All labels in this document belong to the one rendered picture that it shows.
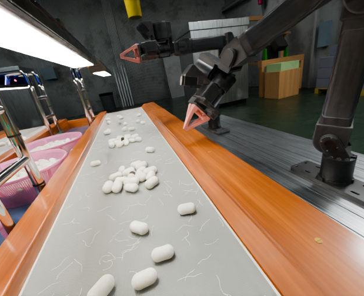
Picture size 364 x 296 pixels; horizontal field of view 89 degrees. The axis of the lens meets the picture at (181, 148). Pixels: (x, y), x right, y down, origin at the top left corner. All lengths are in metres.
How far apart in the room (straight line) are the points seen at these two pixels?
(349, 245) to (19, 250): 0.44
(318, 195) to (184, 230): 0.33
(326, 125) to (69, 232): 0.56
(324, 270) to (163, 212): 0.24
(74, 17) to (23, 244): 8.65
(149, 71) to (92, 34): 2.38
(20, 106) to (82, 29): 3.60
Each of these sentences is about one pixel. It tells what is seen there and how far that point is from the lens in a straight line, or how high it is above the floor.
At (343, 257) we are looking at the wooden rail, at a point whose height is 0.77.
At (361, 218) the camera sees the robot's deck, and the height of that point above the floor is 0.67.
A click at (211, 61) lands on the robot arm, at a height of 0.99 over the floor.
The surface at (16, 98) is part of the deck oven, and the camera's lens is 7.12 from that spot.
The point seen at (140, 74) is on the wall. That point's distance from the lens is 8.65.
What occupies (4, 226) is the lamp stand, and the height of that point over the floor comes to 0.77.
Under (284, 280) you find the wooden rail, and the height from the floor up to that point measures 0.75.
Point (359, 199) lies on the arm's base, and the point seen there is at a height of 0.68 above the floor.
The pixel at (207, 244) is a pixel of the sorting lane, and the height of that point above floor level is 0.74.
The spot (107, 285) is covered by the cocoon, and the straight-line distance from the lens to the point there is 0.29.
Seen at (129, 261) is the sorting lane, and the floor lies 0.74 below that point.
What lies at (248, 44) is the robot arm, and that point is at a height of 1.01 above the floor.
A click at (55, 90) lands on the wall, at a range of 8.80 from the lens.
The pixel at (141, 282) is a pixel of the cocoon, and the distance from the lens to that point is 0.28.
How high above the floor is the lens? 0.98
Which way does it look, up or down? 22 degrees down
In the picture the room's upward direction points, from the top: 9 degrees counter-clockwise
